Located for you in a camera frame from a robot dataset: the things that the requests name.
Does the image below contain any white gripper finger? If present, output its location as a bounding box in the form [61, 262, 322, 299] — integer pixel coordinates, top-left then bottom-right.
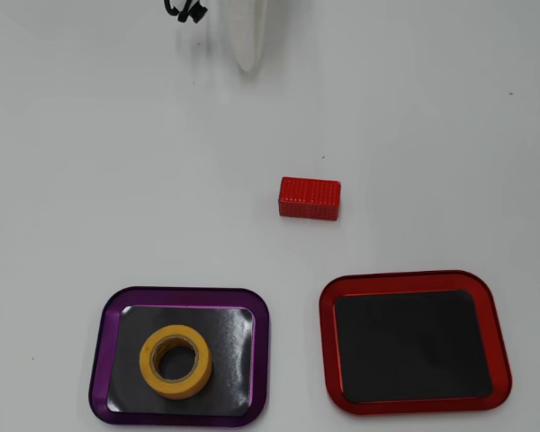
[227, 0, 270, 74]

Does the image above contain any yellow masking tape roll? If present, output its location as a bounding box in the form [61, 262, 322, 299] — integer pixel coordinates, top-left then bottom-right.
[139, 324, 213, 401]

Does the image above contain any red perforated rectangular block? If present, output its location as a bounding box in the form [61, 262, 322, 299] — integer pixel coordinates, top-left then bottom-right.
[278, 176, 342, 222]

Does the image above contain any purple metal tray black inlay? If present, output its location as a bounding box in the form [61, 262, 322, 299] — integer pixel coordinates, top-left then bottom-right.
[88, 286, 271, 428]

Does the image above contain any red metal tray black inlay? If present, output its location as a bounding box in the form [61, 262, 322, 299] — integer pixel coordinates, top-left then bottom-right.
[319, 269, 513, 416]

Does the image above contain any black cable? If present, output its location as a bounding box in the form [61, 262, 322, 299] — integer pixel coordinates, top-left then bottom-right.
[164, 0, 207, 24]

